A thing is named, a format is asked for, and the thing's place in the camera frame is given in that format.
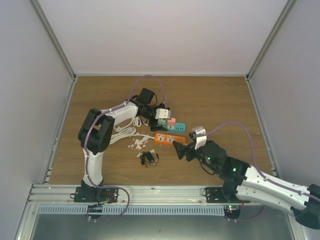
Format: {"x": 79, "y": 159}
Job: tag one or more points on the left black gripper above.
{"x": 156, "y": 128}

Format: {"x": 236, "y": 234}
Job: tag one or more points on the orange power strip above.
{"x": 162, "y": 138}

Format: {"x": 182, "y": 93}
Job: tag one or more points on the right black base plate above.
{"x": 220, "y": 194}

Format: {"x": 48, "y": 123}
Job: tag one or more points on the pink plug adapter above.
{"x": 171, "y": 123}

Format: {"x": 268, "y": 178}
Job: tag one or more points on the slotted grey cable duct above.
{"x": 156, "y": 210}

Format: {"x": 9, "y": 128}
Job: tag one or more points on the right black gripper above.
{"x": 183, "y": 148}

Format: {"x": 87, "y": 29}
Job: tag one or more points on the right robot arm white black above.
{"x": 243, "y": 182}

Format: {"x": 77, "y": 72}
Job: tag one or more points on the aluminium front rail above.
{"x": 158, "y": 195}

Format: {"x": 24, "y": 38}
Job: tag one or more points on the aluminium frame post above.
{"x": 289, "y": 4}
{"x": 49, "y": 30}

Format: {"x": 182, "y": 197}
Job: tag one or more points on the green plug adapter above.
{"x": 161, "y": 121}

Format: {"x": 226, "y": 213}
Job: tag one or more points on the right aluminium frame post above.
{"x": 289, "y": 4}

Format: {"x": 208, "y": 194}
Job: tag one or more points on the left aluminium frame post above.
{"x": 49, "y": 30}

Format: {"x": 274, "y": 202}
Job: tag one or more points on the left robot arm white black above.
{"x": 96, "y": 131}

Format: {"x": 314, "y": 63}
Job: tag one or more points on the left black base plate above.
{"x": 94, "y": 195}

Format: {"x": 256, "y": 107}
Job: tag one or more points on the black adapter with cable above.
{"x": 149, "y": 159}

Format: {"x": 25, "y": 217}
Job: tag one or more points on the teal power strip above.
{"x": 176, "y": 127}

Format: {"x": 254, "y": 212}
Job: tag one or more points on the white debris pile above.
{"x": 141, "y": 144}

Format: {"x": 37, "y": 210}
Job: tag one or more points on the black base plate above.
{"x": 94, "y": 195}
{"x": 220, "y": 194}

